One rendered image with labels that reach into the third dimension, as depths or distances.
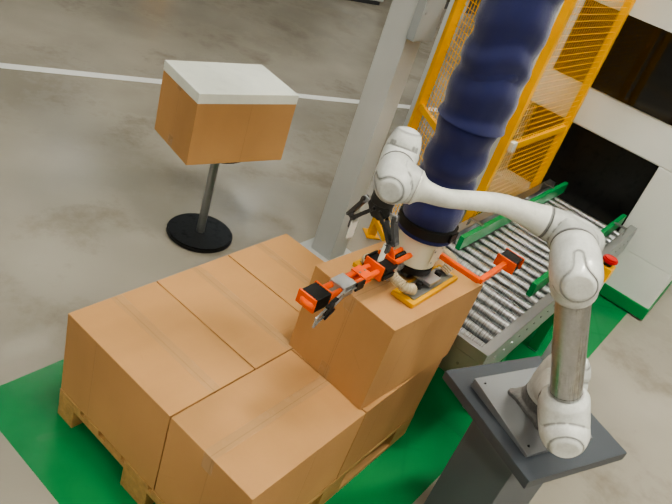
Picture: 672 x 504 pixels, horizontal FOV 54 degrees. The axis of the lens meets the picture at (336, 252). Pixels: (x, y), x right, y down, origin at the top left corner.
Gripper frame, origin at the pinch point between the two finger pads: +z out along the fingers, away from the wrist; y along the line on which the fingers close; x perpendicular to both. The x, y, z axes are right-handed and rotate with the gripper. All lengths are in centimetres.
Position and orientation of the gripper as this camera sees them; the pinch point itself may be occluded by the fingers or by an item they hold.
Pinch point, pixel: (365, 246)
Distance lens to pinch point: 212.3
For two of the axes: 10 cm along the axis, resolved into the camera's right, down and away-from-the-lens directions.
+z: -2.9, 8.0, 5.2
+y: -7.2, -5.4, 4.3
